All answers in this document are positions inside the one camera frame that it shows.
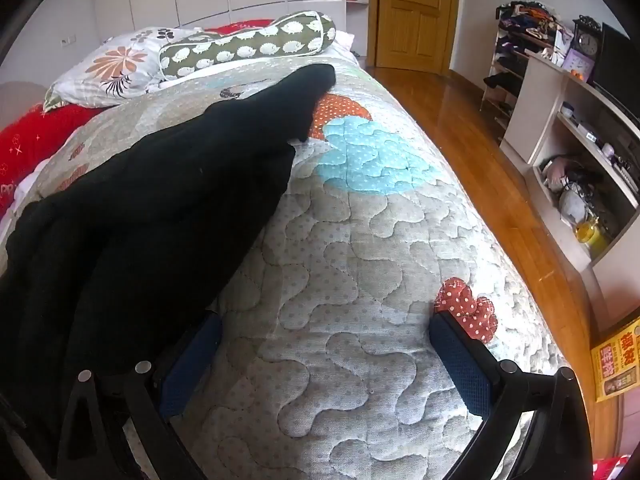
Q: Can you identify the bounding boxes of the wooden door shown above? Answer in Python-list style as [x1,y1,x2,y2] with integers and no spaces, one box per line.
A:
[367,0,462,76]

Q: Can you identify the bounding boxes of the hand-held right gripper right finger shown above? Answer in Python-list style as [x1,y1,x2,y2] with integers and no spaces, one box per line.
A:
[428,311,609,480]

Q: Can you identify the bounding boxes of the red blanket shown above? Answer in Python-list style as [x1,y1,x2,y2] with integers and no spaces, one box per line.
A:
[0,20,275,223]

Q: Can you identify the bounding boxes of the black pants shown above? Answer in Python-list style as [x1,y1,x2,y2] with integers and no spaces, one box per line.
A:
[0,62,337,463]

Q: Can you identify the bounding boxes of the black ornate clock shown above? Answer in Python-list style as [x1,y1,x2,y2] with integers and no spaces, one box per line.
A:
[572,15,602,59]

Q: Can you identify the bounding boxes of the white shoe rack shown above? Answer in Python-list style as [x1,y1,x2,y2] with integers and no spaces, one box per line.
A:
[479,5,561,147]

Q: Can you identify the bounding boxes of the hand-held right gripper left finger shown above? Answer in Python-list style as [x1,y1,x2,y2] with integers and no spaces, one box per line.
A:
[55,311,224,480]

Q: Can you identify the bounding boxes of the green hedgehog print bolster pillow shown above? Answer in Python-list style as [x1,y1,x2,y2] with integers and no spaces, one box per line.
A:
[159,11,337,82]

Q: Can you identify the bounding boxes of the white floral pillow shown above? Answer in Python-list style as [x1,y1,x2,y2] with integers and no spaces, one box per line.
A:
[42,26,211,111]

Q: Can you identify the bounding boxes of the beige headboard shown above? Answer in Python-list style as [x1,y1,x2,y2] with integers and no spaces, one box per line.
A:
[0,81,49,127]

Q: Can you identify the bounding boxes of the pile of clothes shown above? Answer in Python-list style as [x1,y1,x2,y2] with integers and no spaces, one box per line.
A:
[496,2,567,37]

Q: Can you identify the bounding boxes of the white shelf unit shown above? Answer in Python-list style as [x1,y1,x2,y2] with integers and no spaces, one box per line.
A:
[500,52,640,322]

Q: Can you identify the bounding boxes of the red printed bag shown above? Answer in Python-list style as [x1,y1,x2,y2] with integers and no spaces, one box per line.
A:
[592,454,635,480]

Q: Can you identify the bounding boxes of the yellow jar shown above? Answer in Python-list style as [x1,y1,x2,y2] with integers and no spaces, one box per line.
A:
[574,219,609,257]

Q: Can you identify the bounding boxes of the quilted patchwork bedspread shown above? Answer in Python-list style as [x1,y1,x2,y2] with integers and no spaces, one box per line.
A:
[0,52,571,480]

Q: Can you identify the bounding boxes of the black television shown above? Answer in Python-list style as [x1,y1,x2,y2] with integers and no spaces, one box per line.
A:
[592,22,640,127]

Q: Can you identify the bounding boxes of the yellow carton box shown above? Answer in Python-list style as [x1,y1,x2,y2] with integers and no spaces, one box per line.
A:
[590,317,640,404]

